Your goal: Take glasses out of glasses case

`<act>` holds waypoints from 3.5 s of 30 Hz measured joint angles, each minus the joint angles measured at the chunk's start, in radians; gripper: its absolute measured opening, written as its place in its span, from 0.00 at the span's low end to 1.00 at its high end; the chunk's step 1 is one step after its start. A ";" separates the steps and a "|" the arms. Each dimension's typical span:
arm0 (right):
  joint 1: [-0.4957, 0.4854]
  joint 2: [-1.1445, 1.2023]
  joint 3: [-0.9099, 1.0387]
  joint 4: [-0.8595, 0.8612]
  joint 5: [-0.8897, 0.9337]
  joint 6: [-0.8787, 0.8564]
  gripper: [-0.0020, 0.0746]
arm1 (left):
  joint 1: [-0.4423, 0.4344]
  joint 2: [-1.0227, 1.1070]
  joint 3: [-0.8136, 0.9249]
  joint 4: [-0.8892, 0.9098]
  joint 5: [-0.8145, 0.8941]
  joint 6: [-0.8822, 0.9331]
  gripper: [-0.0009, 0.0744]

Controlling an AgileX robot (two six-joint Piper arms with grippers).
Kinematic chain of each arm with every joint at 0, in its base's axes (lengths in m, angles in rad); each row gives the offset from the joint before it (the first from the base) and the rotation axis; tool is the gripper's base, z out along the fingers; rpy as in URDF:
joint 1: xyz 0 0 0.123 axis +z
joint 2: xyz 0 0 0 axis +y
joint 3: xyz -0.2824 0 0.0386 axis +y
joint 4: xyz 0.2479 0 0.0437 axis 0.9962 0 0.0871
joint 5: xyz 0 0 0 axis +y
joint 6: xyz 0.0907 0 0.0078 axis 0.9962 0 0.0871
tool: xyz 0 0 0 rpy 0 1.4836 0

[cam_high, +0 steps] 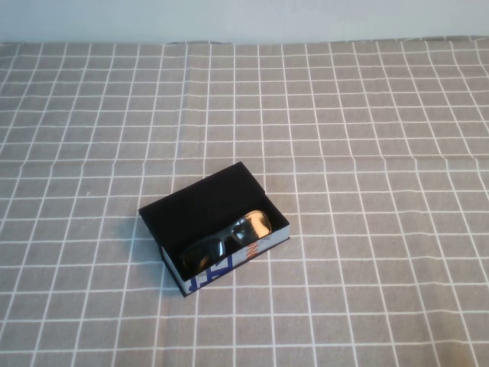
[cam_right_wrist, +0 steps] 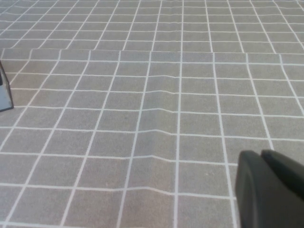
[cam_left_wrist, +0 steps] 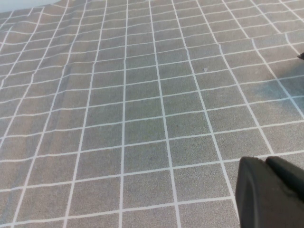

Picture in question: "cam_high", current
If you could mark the black-framed sunglasses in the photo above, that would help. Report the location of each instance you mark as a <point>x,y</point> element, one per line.
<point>255,226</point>

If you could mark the black printed glasses case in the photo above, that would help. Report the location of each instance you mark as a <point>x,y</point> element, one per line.
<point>191,214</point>

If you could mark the grey white-checked tablecloth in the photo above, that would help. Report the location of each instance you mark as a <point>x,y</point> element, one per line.
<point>363,191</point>

